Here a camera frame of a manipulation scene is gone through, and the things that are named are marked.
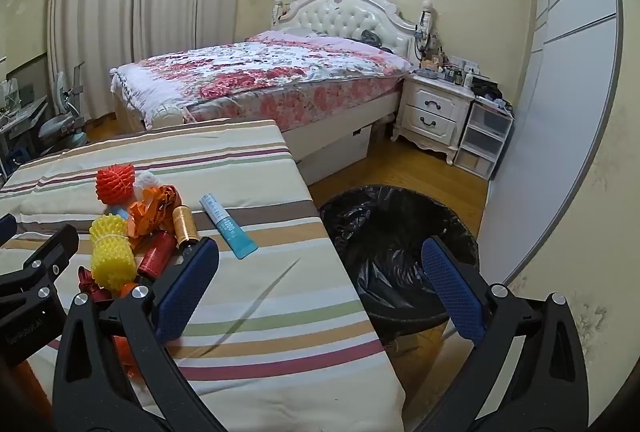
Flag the white sliding wardrobe door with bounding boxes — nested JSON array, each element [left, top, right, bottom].
[[490, 0, 623, 283]]

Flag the black cloth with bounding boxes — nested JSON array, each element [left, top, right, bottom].
[[472, 80, 503, 100]]

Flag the trash bin with black bag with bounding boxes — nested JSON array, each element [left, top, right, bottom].
[[319, 185, 480, 338]]

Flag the group of small bottles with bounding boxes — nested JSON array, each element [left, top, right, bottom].
[[417, 52, 481, 88]]

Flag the orange foam fruit net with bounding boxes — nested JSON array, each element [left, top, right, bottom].
[[96, 165, 136, 208]]

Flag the cluttered desk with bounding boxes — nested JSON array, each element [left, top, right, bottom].
[[0, 77, 48, 173]]

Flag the white under-bed storage box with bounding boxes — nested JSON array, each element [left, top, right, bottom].
[[300, 125, 373, 185]]

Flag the clear plastic drawer unit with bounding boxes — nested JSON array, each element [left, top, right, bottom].
[[456, 100, 515, 178]]

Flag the grey desk chair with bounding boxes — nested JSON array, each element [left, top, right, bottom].
[[39, 62, 88, 148]]

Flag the striped table cloth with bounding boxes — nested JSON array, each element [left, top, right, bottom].
[[0, 119, 407, 432]]

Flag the orange plastic wrapper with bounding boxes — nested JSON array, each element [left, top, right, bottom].
[[127, 185, 183, 240], [112, 334, 142, 380]]

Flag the pink floral blanket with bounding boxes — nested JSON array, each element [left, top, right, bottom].
[[110, 30, 413, 130]]

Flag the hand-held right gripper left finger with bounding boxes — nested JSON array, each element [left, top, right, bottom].
[[52, 236, 236, 432]]

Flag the white two-drawer nightstand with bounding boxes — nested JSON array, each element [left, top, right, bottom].
[[391, 75, 476, 165]]

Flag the hanging cables on bedpost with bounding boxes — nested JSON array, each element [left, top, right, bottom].
[[415, 10, 436, 58]]

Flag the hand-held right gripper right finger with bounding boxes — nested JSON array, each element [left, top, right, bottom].
[[415, 236, 591, 432]]

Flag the white bed frame tufted headboard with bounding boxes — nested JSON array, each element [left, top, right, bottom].
[[110, 0, 436, 185]]

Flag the red cylindrical can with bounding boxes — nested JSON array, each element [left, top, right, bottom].
[[137, 232, 176, 278]]

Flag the teal toothpaste tube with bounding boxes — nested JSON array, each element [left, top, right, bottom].
[[200, 193, 257, 259]]

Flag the yellow foam fruit net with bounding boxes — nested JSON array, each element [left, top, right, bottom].
[[90, 213, 137, 290]]

